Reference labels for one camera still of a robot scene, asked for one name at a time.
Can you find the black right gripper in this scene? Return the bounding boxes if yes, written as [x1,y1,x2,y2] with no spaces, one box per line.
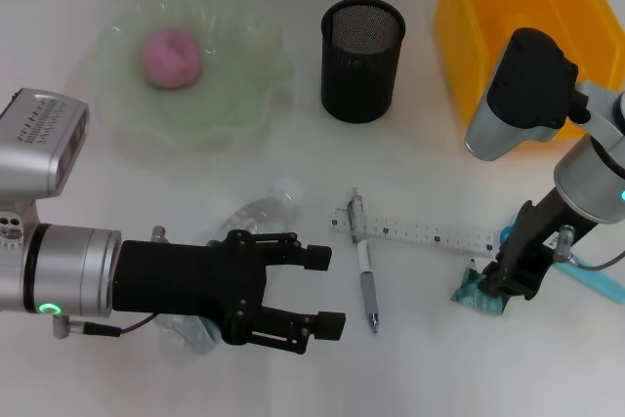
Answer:
[480,186,595,302]

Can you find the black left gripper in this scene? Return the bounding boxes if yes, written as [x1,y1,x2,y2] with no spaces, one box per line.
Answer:
[114,229,347,355]

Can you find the teal plastic wrapper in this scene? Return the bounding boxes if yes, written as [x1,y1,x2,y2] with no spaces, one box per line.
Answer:
[449,260,514,316]

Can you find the light blue scissors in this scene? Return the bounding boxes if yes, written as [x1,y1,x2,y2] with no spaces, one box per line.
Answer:
[498,215,625,304]

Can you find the clear green-label water bottle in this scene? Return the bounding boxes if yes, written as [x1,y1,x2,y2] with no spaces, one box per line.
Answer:
[155,176,305,357]

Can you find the clear plastic ruler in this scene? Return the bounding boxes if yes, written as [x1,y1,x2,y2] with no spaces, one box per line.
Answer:
[330,206,499,258]

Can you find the pink peach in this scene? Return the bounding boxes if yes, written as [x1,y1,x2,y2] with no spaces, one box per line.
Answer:
[140,27,204,91]

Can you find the white grey ballpoint pen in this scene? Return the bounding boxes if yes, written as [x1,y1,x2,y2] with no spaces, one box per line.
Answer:
[347,187,380,335]

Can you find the black mesh pen holder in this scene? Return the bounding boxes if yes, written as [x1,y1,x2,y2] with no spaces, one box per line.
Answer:
[320,0,407,124]

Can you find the green glass fruit plate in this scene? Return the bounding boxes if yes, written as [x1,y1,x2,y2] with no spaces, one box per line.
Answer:
[95,0,297,149]

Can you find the yellow plastic bin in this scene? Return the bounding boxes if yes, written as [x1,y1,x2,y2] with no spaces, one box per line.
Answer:
[434,0,625,145]

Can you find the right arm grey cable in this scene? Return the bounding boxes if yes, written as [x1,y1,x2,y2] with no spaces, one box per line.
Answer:
[556,224,625,271]

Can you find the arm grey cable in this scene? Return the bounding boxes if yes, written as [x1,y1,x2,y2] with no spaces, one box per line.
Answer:
[556,224,625,271]
[52,313,156,340]

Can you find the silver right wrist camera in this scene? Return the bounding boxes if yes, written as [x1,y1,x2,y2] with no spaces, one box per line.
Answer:
[465,27,580,162]

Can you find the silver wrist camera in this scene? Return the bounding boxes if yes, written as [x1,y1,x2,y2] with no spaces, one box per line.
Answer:
[465,27,580,162]
[0,88,91,247]

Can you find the left arm grey cable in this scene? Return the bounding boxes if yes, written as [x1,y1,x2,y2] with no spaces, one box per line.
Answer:
[52,313,156,340]

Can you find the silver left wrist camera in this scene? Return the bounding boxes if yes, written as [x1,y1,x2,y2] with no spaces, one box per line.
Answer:
[0,88,91,247]

